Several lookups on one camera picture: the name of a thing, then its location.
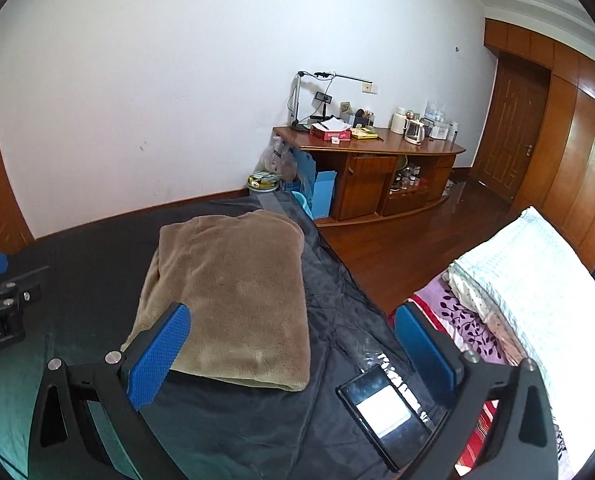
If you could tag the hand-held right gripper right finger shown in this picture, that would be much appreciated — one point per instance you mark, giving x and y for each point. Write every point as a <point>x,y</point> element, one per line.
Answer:
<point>425,355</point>

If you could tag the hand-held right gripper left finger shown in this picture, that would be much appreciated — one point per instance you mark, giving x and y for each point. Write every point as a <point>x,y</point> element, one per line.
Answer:
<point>160,355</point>

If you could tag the brown fleece garment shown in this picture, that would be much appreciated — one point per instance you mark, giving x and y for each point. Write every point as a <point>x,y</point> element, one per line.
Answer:
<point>237,280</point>

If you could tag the pink floral bed sheet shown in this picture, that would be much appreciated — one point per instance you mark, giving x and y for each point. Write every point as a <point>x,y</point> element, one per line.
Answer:
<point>467,330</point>

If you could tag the black smartphone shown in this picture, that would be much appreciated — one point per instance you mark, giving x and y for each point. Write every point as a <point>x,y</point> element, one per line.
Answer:
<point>382,410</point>

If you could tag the white checked quilt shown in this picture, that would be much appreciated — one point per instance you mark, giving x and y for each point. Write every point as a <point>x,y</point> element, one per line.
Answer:
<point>537,290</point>

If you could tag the wooden sideboard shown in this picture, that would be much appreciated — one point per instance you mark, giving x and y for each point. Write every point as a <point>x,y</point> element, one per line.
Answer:
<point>367,180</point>

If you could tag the blue cardboard box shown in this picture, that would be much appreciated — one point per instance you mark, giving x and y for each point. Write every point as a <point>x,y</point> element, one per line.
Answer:
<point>322,195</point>

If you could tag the green basin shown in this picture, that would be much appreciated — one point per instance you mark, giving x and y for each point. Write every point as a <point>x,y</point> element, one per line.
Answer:
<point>263,184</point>

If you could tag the glass electric kettle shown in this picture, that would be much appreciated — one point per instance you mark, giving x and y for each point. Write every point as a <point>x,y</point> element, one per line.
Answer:
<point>415,132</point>

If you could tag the plastic bag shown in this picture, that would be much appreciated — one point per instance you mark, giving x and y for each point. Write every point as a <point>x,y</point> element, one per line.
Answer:
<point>277,160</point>

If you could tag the yellow book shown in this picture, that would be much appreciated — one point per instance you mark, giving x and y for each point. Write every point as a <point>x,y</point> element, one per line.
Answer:
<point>363,134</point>

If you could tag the white thermos jug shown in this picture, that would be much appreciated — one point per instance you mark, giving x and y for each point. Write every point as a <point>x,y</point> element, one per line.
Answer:
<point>398,121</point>

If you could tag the red box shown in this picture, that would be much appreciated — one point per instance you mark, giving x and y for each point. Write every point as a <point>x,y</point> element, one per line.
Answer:
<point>330,134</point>

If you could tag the wooden wardrobe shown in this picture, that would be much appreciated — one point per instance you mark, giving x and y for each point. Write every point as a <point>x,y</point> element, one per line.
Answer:
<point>582,135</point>

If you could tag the white wall socket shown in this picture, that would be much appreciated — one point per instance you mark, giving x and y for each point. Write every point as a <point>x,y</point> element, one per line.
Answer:
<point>370,89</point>

